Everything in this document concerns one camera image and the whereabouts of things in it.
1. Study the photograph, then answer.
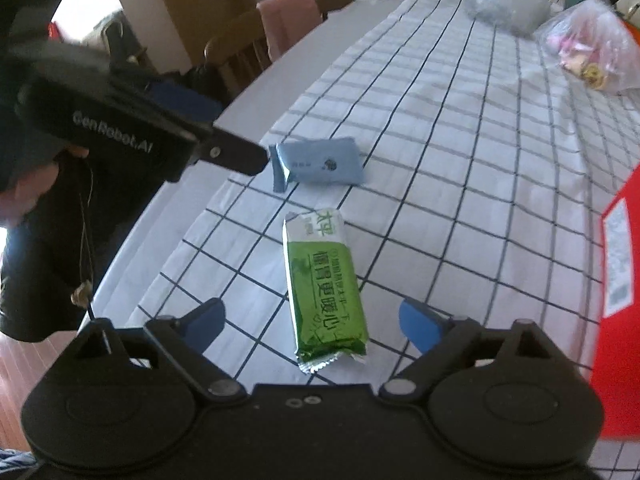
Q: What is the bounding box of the light blue snack packet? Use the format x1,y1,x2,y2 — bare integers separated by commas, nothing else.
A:
269,138,364,193

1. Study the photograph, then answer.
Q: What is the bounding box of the pink clear snack bag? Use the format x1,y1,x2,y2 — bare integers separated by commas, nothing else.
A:
534,0,639,93

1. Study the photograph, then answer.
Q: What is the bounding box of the wooden chair with pink cloth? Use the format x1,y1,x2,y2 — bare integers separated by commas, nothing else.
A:
204,0,355,100

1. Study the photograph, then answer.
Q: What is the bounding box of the person left hand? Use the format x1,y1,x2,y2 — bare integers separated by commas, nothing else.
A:
0,159,60,229

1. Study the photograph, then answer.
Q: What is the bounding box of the red cardboard box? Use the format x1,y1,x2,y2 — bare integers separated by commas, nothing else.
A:
590,170,640,441

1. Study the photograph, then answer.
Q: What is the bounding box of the green white snack packet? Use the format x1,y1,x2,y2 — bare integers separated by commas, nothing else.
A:
282,209,369,374

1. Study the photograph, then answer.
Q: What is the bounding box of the white checkered tablecloth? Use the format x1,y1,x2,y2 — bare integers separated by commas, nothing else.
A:
96,0,639,385

